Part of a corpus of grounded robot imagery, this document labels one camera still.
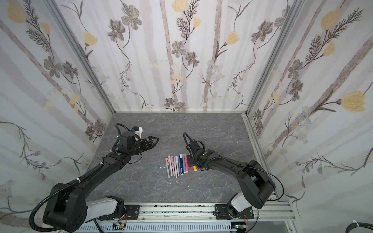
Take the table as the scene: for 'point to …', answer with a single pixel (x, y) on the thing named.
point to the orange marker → (194, 168)
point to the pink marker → (186, 163)
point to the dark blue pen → (178, 158)
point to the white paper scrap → (160, 167)
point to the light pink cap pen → (177, 165)
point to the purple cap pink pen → (172, 162)
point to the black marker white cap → (181, 164)
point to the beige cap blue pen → (167, 163)
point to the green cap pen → (175, 165)
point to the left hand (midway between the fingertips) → (156, 140)
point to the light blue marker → (183, 163)
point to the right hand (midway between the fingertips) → (191, 157)
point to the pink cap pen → (169, 160)
